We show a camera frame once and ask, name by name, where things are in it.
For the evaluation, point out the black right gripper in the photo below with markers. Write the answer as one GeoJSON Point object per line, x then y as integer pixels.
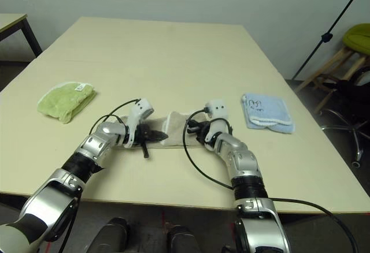
{"type": "Point", "coordinates": [203, 130]}

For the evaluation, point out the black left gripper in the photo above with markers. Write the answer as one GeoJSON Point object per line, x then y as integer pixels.
{"type": "Point", "coordinates": [142, 134]}

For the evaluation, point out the beige towel with white trim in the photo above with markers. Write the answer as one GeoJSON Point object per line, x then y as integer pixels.
{"type": "Point", "coordinates": [176, 126]}

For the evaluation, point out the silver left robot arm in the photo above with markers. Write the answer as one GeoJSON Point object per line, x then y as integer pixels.
{"type": "Point", "coordinates": [98, 140]}

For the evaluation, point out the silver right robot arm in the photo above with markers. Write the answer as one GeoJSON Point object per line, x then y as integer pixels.
{"type": "Point", "coordinates": [240, 154]}

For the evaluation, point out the light blue folded towel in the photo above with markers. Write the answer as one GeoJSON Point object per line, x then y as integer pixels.
{"type": "Point", "coordinates": [269, 111]}

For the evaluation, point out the green towel with white label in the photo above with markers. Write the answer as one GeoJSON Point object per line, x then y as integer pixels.
{"type": "Point", "coordinates": [66, 102]}

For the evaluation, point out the dark robot right foot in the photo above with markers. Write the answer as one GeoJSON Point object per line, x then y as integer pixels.
{"type": "Point", "coordinates": [183, 240]}

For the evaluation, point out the dark robot foot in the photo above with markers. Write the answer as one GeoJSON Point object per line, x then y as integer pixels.
{"type": "Point", "coordinates": [110, 235]}
{"type": "Point", "coordinates": [183, 240]}

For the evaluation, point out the dark robot left foot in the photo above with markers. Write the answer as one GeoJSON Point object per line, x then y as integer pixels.
{"type": "Point", "coordinates": [110, 235]}

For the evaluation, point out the black office chair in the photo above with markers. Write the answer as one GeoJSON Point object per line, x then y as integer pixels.
{"type": "Point", "coordinates": [349, 97]}

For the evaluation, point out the black tripod stand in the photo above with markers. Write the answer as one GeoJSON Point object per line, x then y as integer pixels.
{"type": "Point", "coordinates": [326, 37]}

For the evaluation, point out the side table with black legs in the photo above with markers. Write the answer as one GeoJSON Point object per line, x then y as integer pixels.
{"type": "Point", "coordinates": [11, 22]}

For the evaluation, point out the green stool with wooden legs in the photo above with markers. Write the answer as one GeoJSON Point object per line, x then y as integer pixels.
{"type": "Point", "coordinates": [358, 36]}

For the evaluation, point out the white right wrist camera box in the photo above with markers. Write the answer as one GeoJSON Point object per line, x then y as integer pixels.
{"type": "Point", "coordinates": [218, 108]}

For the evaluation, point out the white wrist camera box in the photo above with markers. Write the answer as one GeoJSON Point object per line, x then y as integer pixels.
{"type": "Point", "coordinates": [143, 107]}
{"type": "Point", "coordinates": [218, 108]}

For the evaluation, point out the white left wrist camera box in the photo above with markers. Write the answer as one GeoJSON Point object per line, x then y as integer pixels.
{"type": "Point", "coordinates": [143, 107]}

